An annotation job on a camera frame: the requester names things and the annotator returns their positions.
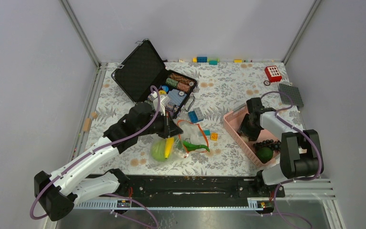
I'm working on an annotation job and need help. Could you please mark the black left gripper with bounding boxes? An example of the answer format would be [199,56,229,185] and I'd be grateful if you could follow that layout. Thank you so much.
[137,110,183,139]

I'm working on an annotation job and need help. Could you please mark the yellow toy banana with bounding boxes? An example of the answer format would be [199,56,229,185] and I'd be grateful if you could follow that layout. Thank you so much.
[164,137,174,159]

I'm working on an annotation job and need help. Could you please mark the green toy chili pepper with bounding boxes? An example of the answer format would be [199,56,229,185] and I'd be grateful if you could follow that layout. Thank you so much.
[183,141,210,152]

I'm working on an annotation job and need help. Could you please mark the clear zip bag orange zipper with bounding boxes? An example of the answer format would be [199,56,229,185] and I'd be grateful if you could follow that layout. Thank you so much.
[150,120,211,163]

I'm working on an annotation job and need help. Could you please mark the green toy cabbage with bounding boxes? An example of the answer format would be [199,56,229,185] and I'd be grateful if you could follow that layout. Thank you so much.
[150,140,173,162]

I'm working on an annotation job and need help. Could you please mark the dark toy grape bunch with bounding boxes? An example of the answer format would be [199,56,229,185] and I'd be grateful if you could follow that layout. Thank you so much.
[253,139,281,151]

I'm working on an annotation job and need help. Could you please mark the dark green toy avocado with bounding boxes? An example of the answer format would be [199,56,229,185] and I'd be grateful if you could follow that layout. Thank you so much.
[256,147,274,164]

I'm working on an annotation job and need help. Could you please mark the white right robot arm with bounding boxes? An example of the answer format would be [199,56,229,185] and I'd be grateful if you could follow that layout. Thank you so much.
[238,97,323,197]

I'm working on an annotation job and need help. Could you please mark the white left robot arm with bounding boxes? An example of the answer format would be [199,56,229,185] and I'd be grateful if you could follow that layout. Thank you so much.
[30,102,183,221]

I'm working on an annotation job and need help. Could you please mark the pink plastic basket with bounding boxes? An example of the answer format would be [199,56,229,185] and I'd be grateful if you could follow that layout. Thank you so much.
[223,105,295,167]

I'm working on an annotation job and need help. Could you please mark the blue toy brick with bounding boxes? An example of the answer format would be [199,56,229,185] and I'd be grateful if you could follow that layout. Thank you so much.
[188,111,200,124]

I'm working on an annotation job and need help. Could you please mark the grey toy brick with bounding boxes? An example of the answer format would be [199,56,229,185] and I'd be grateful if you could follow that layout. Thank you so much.
[193,107,204,123]

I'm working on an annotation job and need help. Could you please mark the blue playing card deck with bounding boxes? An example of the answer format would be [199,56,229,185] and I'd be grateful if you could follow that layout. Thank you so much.
[168,89,187,106]

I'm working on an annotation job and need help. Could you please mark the floral tablecloth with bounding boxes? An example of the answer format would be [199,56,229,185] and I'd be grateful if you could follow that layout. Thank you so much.
[94,62,303,176]

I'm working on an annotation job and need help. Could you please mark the yellow toy brick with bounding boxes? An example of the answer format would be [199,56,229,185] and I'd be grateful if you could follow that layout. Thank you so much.
[210,133,218,141]

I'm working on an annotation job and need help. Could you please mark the grey studded baseplate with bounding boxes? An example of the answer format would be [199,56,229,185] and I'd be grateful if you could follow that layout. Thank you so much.
[278,83,304,108]

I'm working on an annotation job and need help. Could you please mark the red toy block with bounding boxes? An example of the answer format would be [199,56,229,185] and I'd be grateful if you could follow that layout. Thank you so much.
[264,65,283,83]

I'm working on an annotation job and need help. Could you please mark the black poker chip case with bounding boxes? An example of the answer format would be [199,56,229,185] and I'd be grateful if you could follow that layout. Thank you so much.
[111,39,198,118]

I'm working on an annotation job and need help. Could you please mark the wooden block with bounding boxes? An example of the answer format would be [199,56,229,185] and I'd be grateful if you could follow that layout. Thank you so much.
[82,117,92,132]

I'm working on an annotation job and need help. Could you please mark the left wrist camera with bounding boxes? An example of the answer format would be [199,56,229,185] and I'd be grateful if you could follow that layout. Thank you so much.
[147,90,170,115]

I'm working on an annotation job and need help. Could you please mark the blue brick at wall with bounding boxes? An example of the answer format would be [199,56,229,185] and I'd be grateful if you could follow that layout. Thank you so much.
[196,56,208,62]

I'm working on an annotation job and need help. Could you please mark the teal brick at wall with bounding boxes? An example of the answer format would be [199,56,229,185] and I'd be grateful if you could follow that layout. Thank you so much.
[208,60,218,65]

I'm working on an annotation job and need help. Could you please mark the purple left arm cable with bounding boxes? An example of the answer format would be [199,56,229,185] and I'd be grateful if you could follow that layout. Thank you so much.
[30,85,162,220]

